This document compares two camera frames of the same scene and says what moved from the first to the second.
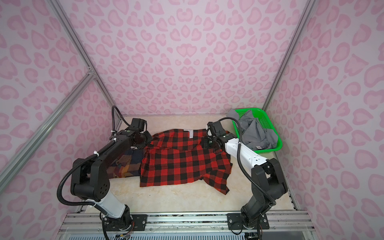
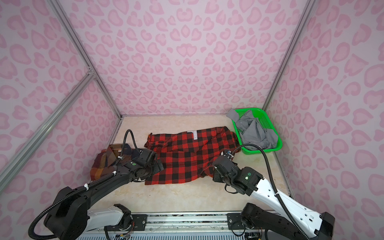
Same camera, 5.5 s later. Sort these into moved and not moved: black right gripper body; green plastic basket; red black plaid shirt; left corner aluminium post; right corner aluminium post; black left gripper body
Moved: black right gripper body; black left gripper body
Not moved: left corner aluminium post; red black plaid shirt; green plastic basket; right corner aluminium post
